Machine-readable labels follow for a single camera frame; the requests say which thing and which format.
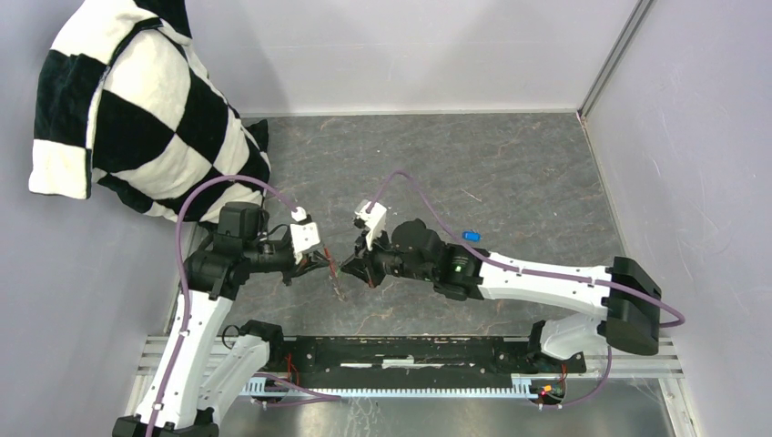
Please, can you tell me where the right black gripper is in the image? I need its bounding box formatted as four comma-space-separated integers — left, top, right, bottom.
340, 224, 435, 290

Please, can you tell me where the metal key holder red handle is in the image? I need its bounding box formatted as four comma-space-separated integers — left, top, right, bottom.
323, 246, 347, 302

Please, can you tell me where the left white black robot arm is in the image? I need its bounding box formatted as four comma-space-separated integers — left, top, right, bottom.
112, 202, 328, 436

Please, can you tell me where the key with blue tag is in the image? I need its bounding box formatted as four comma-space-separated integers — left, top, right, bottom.
462, 230, 481, 242

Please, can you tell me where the black white checkered cloth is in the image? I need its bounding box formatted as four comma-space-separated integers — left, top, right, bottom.
28, 1, 270, 223

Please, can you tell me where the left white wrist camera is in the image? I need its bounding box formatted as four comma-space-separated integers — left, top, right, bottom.
289, 207, 321, 264

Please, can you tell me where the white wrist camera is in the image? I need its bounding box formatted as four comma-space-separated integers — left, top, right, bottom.
289, 207, 321, 264
354, 199, 388, 250

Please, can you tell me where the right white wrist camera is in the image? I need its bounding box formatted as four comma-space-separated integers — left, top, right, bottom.
354, 199, 388, 250

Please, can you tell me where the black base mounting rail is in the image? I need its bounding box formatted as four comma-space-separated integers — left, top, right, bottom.
261, 336, 587, 389

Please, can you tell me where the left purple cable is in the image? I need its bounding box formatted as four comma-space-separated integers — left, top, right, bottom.
143, 175, 340, 437

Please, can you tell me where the purple cable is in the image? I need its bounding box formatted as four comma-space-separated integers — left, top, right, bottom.
143, 175, 340, 437
364, 169, 687, 412

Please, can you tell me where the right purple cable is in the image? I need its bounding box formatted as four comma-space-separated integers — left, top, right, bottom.
364, 169, 687, 412

